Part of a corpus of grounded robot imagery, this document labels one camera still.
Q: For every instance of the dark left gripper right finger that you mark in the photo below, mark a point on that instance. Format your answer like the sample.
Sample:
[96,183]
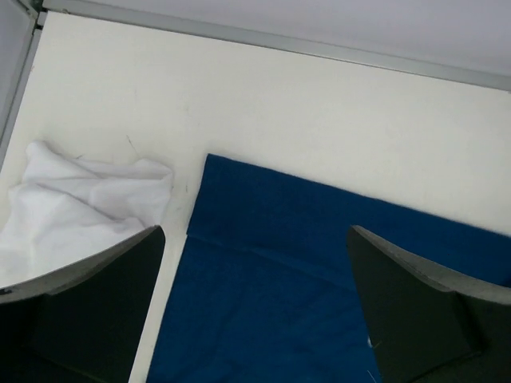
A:
[427,322]

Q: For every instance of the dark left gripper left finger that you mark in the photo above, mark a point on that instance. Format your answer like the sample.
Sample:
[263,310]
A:
[83,322]

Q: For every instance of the blue printed t-shirt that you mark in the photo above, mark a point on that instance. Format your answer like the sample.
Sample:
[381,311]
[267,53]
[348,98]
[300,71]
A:
[264,290]

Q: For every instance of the white folded t-shirt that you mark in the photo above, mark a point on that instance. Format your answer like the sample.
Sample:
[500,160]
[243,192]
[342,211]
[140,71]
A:
[65,210]

